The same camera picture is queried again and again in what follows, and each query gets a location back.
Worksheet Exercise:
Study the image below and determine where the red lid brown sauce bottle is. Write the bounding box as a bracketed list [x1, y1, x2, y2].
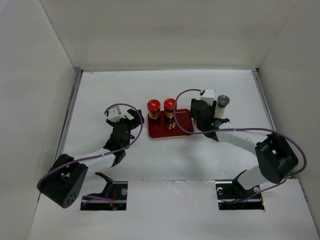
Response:
[163, 98, 176, 129]

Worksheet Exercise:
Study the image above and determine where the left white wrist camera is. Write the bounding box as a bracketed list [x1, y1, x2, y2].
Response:
[106, 106, 125, 122]

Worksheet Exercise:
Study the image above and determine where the red lacquer tray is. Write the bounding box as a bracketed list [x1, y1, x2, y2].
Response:
[147, 108, 195, 139]

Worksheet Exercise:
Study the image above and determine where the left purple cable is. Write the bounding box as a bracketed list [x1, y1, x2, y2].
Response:
[36, 102, 146, 191]

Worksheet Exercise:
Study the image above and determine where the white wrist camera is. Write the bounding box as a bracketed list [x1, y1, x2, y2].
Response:
[106, 106, 125, 122]
[200, 88, 215, 105]

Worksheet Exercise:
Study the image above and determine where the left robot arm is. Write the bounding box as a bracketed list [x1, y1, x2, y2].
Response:
[36, 103, 145, 209]

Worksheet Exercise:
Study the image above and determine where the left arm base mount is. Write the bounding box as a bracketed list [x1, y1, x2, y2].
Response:
[80, 172, 129, 211]

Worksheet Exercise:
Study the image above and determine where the clear cap salt grinder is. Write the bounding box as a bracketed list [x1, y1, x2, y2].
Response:
[215, 95, 230, 118]

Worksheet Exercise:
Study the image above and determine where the red lid chili sauce jar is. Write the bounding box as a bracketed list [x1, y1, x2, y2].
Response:
[147, 99, 161, 122]

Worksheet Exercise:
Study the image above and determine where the purple cable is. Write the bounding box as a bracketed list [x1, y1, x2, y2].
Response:
[173, 87, 308, 201]
[36, 102, 146, 191]

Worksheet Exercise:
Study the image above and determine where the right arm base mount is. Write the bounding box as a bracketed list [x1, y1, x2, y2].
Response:
[215, 177, 265, 211]

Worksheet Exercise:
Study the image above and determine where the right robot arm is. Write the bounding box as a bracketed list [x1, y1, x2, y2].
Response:
[190, 98, 299, 200]

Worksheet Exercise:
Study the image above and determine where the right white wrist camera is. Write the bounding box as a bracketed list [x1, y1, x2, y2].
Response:
[200, 88, 215, 105]

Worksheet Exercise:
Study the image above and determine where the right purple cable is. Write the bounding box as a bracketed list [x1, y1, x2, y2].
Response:
[173, 87, 308, 201]

